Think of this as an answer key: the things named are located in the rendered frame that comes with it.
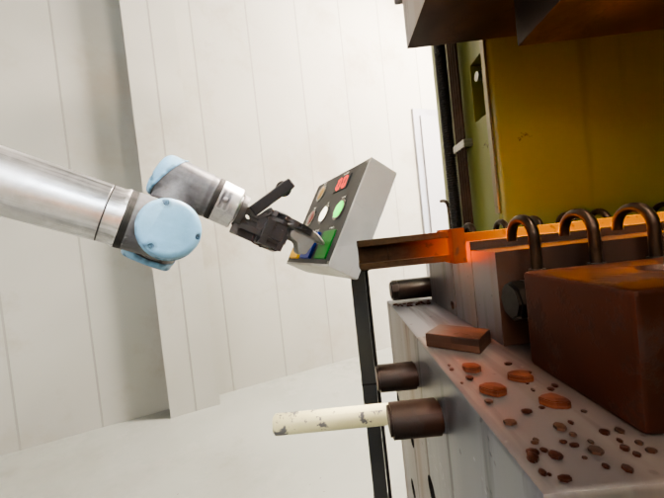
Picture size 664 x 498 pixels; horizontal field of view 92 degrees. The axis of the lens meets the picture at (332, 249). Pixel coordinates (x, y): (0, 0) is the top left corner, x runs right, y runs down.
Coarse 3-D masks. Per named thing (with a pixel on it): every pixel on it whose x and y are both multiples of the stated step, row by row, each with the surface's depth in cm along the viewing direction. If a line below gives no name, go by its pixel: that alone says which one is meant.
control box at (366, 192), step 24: (360, 168) 79; (384, 168) 77; (336, 192) 87; (360, 192) 74; (384, 192) 77; (336, 216) 78; (360, 216) 74; (336, 240) 73; (312, 264) 80; (336, 264) 71
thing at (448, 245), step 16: (544, 224) 32; (576, 224) 32; (608, 224) 32; (368, 240) 32; (384, 240) 32; (400, 240) 32; (416, 240) 32; (432, 240) 33; (448, 240) 32; (464, 240) 31; (368, 256) 33; (384, 256) 33; (400, 256) 33; (416, 256) 33; (432, 256) 32; (448, 256) 32; (464, 256) 31
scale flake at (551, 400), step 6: (540, 396) 17; (546, 396) 17; (552, 396) 17; (558, 396) 17; (540, 402) 17; (546, 402) 17; (552, 402) 17; (558, 402) 17; (564, 402) 17; (570, 402) 17; (558, 408) 17; (564, 408) 17
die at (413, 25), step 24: (408, 0) 42; (432, 0) 36; (456, 0) 36; (480, 0) 37; (504, 0) 37; (408, 24) 43; (432, 24) 40; (456, 24) 41; (480, 24) 41; (504, 24) 42
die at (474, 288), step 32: (640, 224) 30; (480, 256) 29; (512, 256) 26; (544, 256) 26; (576, 256) 26; (608, 256) 26; (640, 256) 26; (448, 288) 38; (480, 288) 29; (480, 320) 30; (512, 320) 26
